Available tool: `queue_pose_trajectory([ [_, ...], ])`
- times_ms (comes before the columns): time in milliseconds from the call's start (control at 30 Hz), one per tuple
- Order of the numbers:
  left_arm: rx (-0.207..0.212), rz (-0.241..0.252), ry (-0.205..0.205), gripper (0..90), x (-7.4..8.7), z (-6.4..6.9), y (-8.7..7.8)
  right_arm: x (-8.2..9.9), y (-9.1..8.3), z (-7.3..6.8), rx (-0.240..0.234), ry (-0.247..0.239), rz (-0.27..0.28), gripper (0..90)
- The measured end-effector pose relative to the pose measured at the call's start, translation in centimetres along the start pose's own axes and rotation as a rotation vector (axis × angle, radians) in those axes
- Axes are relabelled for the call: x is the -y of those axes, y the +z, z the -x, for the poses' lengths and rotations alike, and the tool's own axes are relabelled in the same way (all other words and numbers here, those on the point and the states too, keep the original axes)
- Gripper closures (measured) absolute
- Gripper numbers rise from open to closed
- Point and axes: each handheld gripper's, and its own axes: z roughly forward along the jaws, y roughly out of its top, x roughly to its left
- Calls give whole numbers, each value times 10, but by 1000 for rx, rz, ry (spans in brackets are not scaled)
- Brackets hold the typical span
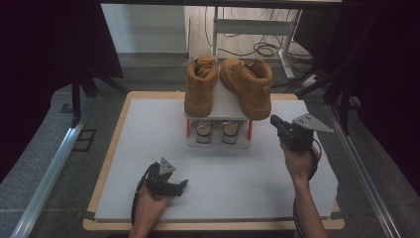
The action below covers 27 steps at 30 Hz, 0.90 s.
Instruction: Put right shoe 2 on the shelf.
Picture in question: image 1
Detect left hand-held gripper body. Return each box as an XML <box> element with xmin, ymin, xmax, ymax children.
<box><xmin>144</xmin><ymin>157</ymin><xmax>178</xmax><ymax>200</ymax></box>

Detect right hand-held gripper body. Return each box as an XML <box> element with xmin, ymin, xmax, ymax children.
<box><xmin>276</xmin><ymin>112</ymin><xmax>336</xmax><ymax>154</ymax></box>

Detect tan suede boot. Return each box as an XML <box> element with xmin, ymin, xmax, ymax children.
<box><xmin>183</xmin><ymin>54</ymin><xmax>220</xmax><ymax>119</ymax></box>
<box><xmin>219</xmin><ymin>58</ymin><xmax>274</xmax><ymax>121</ymax></box>

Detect silver strap sandal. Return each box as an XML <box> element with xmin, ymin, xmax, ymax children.
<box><xmin>194</xmin><ymin>120</ymin><xmax>213</xmax><ymax>145</ymax></box>
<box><xmin>221</xmin><ymin>121</ymin><xmax>239</xmax><ymax>146</ymax></box>

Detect white two-tier shoe rack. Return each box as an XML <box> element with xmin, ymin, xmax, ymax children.
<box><xmin>183</xmin><ymin>70</ymin><xmax>256</xmax><ymax>149</ymax></box>

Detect person's right hand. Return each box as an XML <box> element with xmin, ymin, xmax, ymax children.
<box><xmin>279</xmin><ymin>139</ymin><xmax>322</xmax><ymax>183</ymax></box>

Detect person's left hand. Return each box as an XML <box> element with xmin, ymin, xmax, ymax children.
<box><xmin>133</xmin><ymin>184</ymin><xmax>171</xmax><ymax>230</ymax></box>

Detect white table mat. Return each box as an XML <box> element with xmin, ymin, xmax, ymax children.
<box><xmin>93</xmin><ymin>98</ymin><xmax>341</xmax><ymax>223</ymax></box>

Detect white power strip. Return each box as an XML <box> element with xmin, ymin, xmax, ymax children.
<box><xmin>301</xmin><ymin>73</ymin><xmax>322</xmax><ymax>88</ymax></box>

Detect black tripod stand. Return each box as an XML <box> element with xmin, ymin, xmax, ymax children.
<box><xmin>69</xmin><ymin>67</ymin><xmax>131</xmax><ymax>121</ymax></box>
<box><xmin>284</xmin><ymin>62</ymin><xmax>353</xmax><ymax>137</ymax></box>

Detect black curtain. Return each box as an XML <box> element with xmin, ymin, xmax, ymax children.
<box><xmin>293</xmin><ymin>0</ymin><xmax>420</xmax><ymax>199</ymax></box>
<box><xmin>0</xmin><ymin>0</ymin><xmax>125</xmax><ymax>183</ymax></box>

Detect black floor cables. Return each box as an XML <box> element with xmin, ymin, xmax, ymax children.
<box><xmin>203</xmin><ymin>6</ymin><xmax>315</xmax><ymax>68</ymax></box>

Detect aluminium rail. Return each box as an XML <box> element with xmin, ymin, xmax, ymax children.
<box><xmin>325</xmin><ymin>103</ymin><xmax>402</xmax><ymax>238</ymax></box>
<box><xmin>11</xmin><ymin>115</ymin><xmax>89</xmax><ymax>238</ymax></box>

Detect right hand-held gripper cable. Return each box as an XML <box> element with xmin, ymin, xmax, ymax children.
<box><xmin>291</xmin><ymin>138</ymin><xmax>324</xmax><ymax>238</ymax></box>

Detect white metal desk frame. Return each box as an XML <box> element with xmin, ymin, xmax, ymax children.
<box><xmin>210</xmin><ymin>6</ymin><xmax>303</xmax><ymax>80</ymax></box>

